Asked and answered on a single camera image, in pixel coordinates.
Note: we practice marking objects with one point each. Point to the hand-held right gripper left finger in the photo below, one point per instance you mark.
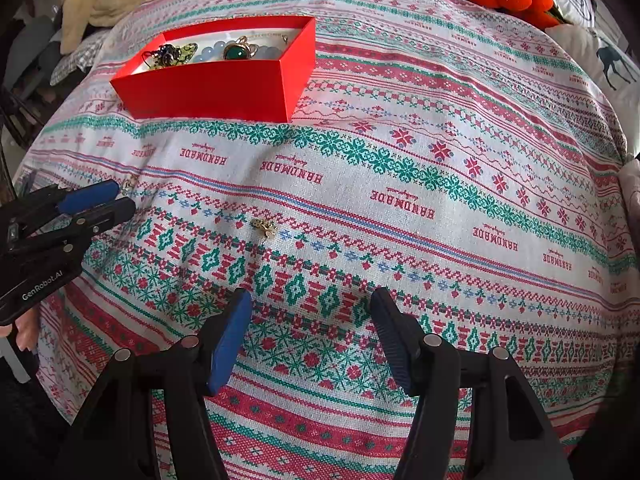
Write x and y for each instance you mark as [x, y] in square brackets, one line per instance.
[230, 340]

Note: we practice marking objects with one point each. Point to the dark grey cloth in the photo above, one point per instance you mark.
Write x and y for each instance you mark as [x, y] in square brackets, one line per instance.
[32, 50]

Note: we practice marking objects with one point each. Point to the pink cloth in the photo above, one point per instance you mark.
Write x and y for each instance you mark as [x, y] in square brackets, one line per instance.
[631, 195]

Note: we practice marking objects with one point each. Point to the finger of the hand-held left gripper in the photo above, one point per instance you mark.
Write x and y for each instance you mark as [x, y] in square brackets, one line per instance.
[107, 214]
[90, 196]

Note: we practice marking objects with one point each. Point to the checkered cloth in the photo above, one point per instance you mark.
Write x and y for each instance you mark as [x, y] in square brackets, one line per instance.
[77, 57]

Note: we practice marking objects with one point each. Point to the printed patterned blanket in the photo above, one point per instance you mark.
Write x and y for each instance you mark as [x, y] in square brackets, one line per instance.
[400, 185]

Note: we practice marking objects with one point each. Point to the small gold earring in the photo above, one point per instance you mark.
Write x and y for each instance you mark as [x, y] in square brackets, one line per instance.
[265, 225]
[129, 185]

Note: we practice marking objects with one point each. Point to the person's left hand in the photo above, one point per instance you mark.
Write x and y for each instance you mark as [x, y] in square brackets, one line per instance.
[22, 332]

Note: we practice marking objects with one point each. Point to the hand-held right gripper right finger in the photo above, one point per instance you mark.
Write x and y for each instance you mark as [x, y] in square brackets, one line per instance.
[395, 342]

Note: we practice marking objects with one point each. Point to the red cardboard box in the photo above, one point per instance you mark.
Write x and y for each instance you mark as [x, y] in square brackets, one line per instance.
[210, 92]

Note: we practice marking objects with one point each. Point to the deer print pillow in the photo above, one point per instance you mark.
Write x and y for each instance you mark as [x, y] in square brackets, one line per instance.
[600, 60]

